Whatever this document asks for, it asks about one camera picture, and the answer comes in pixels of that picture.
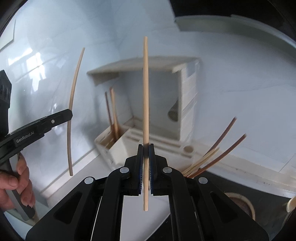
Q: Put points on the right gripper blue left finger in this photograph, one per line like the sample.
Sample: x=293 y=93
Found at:
x=139 y=167

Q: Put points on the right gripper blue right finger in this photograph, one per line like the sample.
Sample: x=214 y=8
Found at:
x=151 y=166

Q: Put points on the light wooden chopstick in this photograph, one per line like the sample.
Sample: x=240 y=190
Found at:
x=115 y=122

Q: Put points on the dark red chopstick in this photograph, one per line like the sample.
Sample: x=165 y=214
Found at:
x=109 y=115
x=223 y=134
x=212 y=163

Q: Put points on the person's left hand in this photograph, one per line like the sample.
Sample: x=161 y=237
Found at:
x=22 y=185

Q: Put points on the gas stove burner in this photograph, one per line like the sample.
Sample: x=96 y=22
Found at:
x=243 y=202

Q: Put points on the black glass cooktop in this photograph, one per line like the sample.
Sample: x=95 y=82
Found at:
x=270 y=210

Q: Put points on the range hood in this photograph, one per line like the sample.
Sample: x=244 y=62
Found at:
x=238 y=25

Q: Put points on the wooden wall shelf frame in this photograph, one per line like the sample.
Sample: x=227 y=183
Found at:
x=171 y=78

